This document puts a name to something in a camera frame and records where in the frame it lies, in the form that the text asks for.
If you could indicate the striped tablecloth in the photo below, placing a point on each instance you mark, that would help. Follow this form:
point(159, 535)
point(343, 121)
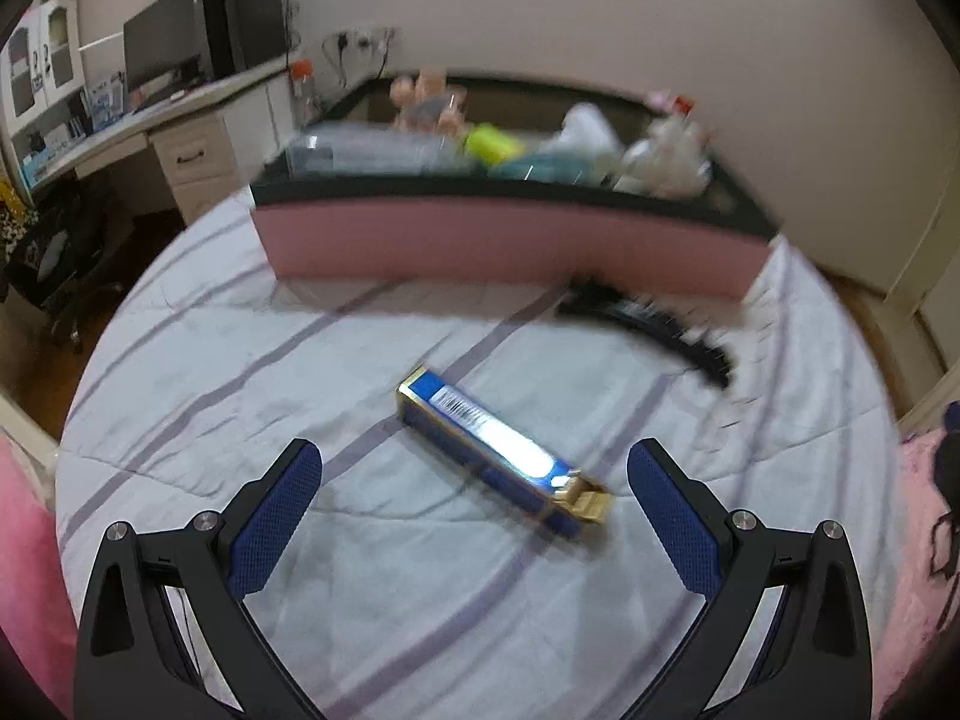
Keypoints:
point(262, 360)

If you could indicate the pig doll figure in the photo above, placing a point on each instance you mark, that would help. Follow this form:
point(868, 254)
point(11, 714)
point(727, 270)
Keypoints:
point(427, 101)

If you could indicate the pink blanket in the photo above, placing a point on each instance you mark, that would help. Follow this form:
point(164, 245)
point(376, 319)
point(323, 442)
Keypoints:
point(26, 562)

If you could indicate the blue white desk box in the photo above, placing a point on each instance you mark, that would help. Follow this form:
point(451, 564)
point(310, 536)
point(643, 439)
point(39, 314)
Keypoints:
point(105, 101)

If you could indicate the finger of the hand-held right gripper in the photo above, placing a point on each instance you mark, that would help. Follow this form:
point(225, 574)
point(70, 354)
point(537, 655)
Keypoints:
point(951, 457)

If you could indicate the white hutch cabinet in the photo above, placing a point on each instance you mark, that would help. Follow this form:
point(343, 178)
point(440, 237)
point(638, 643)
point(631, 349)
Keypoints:
point(37, 64)

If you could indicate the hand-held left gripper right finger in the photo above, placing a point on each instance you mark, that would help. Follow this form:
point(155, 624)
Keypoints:
point(675, 517)

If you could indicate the black office chair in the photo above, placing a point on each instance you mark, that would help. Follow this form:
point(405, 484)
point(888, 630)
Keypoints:
point(60, 262)

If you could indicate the clear plastic box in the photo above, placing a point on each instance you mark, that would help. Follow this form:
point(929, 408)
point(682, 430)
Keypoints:
point(367, 150)

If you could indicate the teal pouch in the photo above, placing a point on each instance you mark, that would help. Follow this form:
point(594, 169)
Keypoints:
point(544, 169)

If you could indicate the orange capped water bottle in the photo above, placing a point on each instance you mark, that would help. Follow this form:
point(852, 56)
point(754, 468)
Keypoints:
point(301, 86)

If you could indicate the black keyboard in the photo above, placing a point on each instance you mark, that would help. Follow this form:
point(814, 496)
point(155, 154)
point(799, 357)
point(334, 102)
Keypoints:
point(161, 94)

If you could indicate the white desk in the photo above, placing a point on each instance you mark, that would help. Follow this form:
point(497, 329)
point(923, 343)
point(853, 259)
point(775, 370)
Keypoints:
point(180, 142)

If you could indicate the white handheld device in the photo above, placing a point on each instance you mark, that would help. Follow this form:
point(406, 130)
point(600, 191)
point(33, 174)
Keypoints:
point(589, 131)

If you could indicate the white bear figure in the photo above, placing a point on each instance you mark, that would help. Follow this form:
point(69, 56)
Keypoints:
point(667, 154)

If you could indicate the pink plush toy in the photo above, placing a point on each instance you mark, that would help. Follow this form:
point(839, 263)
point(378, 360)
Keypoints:
point(667, 101)

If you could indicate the blue gold carton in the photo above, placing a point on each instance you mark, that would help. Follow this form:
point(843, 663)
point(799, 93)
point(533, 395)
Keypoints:
point(495, 450)

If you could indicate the wall power outlet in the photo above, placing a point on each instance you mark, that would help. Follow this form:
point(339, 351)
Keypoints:
point(360, 41)

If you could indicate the pink box with black rim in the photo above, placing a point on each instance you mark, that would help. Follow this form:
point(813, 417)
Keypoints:
point(510, 247)

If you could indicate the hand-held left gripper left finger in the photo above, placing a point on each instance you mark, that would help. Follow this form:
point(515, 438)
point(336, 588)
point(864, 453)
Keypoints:
point(274, 517)

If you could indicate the black computer tower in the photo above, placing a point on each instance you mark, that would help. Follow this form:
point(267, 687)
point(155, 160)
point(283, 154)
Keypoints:
point(247, 19)

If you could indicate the black monitor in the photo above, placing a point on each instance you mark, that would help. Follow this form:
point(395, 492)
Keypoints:
point(163, 41)

